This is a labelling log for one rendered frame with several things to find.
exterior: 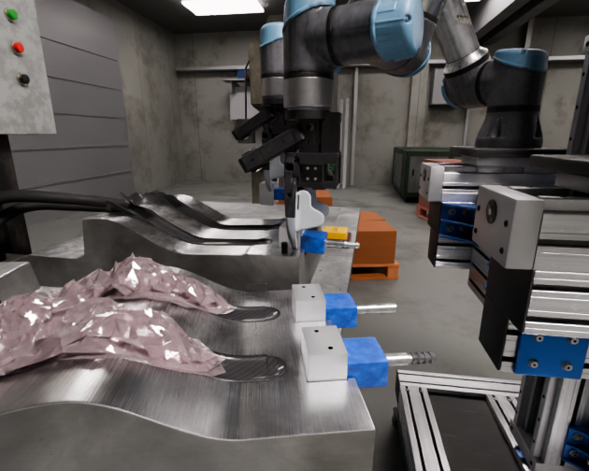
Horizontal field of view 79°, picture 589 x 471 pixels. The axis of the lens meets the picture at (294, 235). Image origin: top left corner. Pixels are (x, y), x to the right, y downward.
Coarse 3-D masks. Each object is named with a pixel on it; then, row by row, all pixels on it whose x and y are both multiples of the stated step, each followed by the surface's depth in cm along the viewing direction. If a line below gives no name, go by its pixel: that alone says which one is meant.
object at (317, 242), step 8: (280, 232) 59; (304, 232) 61; (312, 232) 61; (320, 232) 61; (280, 240) 59; (288, 240) 59; (304, 240) 59; (312, 240) 58; (320, 240) 58; (328, 240) 60; (336, 240) 60; (304, 248) 59; (312, 248) 59; (320, 248) 59; (352, 248) 59
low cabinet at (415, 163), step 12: (396, 156) 689; (408, 156) 571; (420, 156) 568; (432, 156) 565; (444, 156) 563; (456, 156) 560; (396, 168) 682; (408, 168) 576; (420, 168) 572; (396, 180) 674; (408, 180) 581; (408, 192) 585
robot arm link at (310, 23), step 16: (288, 0) 50; (304, 0) 48; (320, 0) 48; (288, 16) 50; (304, 16) 49; (320, 16) 48; (288, 32) 50; (304, 32) 49; (320, 32) 48; (288, 48) 51; (304, 48) 50; (320, 48) 49; (288, 64) 52; (304, 64) 50; (320, 64) 50
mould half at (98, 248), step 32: (96, 224) 60; (128, 224) 60; (192, 224) 71; (32, 256) 65; (64, 256) 64; (96, 256) 62; (128, 256) 61; (160, 256) 60; (192, 256) 58; (224, 256) 57; (256, 256) 56; (288, 256) 55; (320, 256) 80; (288, 288) 56
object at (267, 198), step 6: (264, 186) 88; (276, 186) 90; (264, 192) 88; (270, 192) 88; (276, 192) 88; (282, 192) 88; (264, 198) 89; (270, 198) 88; (276, 198) 88; (282, 198) 88; (264, 204) 89; (270, 204) 89
